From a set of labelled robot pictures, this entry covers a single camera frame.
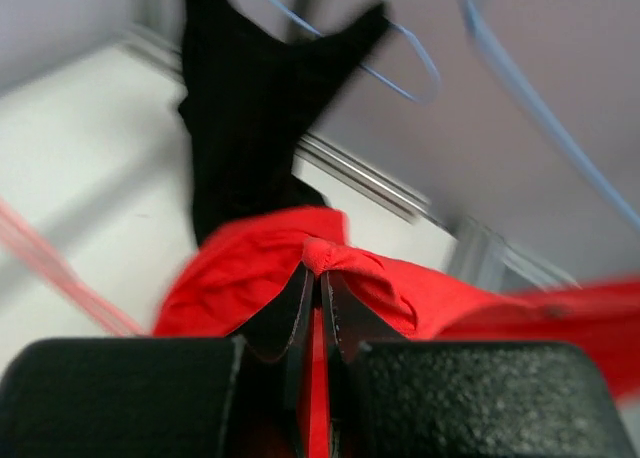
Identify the pink hanger of green top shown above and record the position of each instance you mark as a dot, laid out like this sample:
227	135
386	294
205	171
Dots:
27	245

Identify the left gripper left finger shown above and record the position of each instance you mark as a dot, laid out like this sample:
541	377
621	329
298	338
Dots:
235	396

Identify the black tank top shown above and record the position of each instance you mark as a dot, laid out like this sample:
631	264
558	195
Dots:
249	100

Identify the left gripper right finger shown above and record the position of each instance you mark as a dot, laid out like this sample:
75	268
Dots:
391	397

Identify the red tank top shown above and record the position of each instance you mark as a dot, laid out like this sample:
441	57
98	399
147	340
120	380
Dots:
244	264

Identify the blue hanger of red top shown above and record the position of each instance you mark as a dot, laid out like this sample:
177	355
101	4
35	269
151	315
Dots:
516	84

